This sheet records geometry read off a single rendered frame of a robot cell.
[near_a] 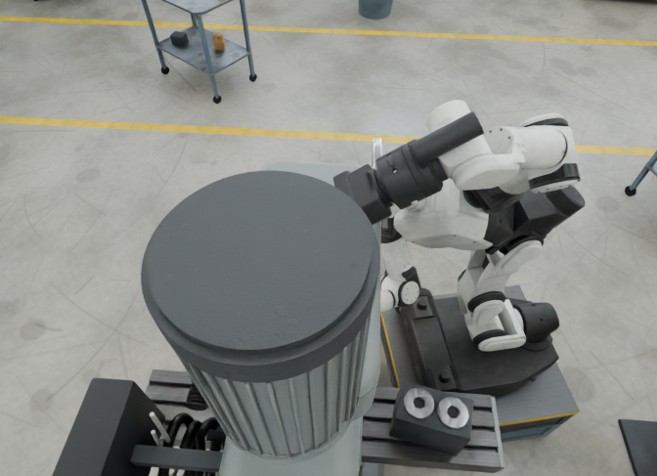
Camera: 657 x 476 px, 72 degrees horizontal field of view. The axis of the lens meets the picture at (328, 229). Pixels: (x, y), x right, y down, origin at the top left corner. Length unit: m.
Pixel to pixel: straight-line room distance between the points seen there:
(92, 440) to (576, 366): 2.63
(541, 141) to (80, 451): 0.88
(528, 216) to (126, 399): 1.13
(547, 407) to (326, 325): 2.13
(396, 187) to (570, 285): 2.75
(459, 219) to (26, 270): 3.00
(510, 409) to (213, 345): 2.09
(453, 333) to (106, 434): 1.67
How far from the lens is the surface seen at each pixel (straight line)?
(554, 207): 1.49
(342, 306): 0.35
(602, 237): 3.74
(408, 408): 1.46
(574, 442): 2.89
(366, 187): 0.70
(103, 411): 0.91
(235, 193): 0.43
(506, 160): 0.70
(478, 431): 1.71
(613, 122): 4.83
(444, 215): 1.21
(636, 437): 3.02
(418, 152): 0.64
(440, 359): 2.15
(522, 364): 2.28
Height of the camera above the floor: 2.51
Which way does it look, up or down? 51 degrees down
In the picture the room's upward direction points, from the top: straight up
